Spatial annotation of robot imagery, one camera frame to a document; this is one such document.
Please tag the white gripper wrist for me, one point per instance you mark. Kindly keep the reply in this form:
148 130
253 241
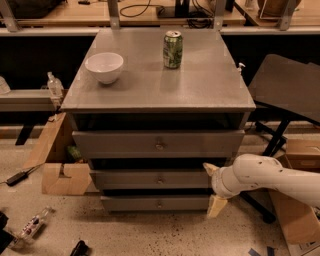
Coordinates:
216 183

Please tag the grey drawer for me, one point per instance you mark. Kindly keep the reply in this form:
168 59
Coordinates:
151 179
151 144
155 203

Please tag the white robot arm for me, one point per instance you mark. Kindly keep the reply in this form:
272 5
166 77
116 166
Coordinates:
251 172

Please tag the grey top drawer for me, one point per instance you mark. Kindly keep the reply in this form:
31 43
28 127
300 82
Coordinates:
151 144

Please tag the grey bottom drawer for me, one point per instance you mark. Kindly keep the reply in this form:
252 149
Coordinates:
155 203

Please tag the grey drawer cabinet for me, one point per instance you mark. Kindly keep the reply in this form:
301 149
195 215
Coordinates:
205 94

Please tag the cardboard box right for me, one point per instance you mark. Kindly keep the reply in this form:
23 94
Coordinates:
298 221

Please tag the cardboard box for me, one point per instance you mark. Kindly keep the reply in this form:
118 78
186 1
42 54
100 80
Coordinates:
59 176
298 221

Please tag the small white pump bottle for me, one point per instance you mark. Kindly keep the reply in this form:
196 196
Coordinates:
241 67

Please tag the green item in box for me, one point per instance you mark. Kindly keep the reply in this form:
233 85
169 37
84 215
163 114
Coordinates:
73 153

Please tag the black object floor bottom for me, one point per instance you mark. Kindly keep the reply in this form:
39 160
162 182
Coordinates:
80 249

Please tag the green soda can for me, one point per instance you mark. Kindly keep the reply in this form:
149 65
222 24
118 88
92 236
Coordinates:
172 49

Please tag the cardboard box left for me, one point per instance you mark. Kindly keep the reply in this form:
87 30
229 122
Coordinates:
59 176

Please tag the white ceramic bowl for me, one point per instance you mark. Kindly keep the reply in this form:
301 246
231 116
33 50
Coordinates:
105 67

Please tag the clear plastic bottle on floor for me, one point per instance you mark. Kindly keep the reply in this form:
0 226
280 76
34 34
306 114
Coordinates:
33 226

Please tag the clear bottle on shelf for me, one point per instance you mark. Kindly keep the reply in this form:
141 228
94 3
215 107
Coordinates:
54 85

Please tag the black power adapter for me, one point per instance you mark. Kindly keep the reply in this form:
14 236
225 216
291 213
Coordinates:
15 179

